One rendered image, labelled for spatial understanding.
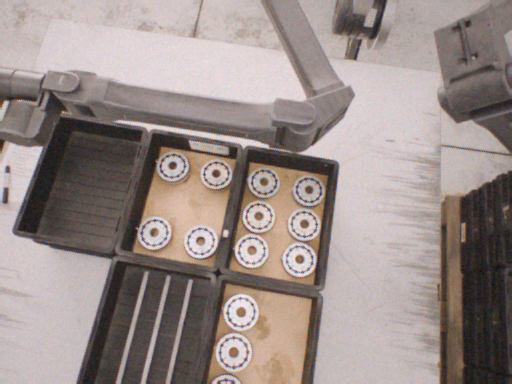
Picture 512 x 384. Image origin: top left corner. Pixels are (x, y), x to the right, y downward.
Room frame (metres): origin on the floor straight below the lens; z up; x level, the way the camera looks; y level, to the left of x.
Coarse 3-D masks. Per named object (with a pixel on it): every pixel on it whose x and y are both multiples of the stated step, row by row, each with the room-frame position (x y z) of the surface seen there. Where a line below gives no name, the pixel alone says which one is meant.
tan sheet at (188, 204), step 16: (192, 160) 0.48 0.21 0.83; (208, 160) 0.49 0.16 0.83; (224, 160) 0.49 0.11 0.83; (192, 176) 0.43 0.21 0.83; (160, 192) 0.36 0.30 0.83; (176, 192) 0.37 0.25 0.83; (192, 192) 0.37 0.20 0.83; (208, 192) 0.38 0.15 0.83; (224, 192) 0.38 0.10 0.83; (144, 208) 0.31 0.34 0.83; (160, 208) 0.31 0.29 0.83; (176, 208) 0.32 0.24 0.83; (192, 208) 0.32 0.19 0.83; (208, 208) 0.32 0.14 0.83; (224, 208) 0.33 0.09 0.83; (176, 224) 0.26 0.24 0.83; (192, 224) 0.27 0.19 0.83; (208, 224) 0.27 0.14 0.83; (176, 240) 0.21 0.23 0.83; (160, 256) 0.16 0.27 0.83; (176, 256) 0.16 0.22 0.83
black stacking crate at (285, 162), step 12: (252, 156) 0.49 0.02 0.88; (264, 156) 0.49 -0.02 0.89; (276, 156) 0.49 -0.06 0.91; (288, 168) 0.48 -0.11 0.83; (300, 168) 0.48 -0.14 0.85; (312, 168) 0.47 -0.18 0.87; (324, 168) 0.47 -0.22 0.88; (240, 192) 0.36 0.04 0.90; (240, 204) 0.35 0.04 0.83; (324, 216) 0.32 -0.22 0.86; (324, 228) 0.28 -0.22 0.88; (324, 240) 0.23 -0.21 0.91; (228, 252) 0.18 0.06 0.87; (228, 264) 0.15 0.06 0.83
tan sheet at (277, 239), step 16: (288, 176) 0.45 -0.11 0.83; (320, 176) 0.46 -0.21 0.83; (288, 192) 0.40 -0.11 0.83; (288, 208) 0.34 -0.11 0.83; (320, 208) 0.35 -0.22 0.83; (240, 224) 0.28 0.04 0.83; (304, 224) 0.30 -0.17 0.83; (320, 224) 0.30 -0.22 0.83; (272, 240) 0.24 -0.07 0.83; (288, 240) 0.24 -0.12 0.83; (272, 256) 0.19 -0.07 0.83; (256, 272) 0.14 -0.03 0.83; (272, 272) 0.14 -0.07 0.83
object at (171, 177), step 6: (162, 156) 0.48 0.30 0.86; (168, 156) 0.48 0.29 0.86; (174, 156) 0.48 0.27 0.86; (180, 156) 0.48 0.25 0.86; (162, 162) 0.46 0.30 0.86; (180, 162) 0.46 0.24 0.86; (186, 162) 0.46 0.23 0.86; (162, 168) 0.43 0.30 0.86; (180, 168) 0.44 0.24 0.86; (186, 168) 0.44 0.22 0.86; (162, 174) 0.41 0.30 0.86; (168, 174) 0.42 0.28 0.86; (174, 174) 0.42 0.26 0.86; (180, 174) 0.42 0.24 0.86; (168, 180) 0.40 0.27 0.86; (174, 180) 0.40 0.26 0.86
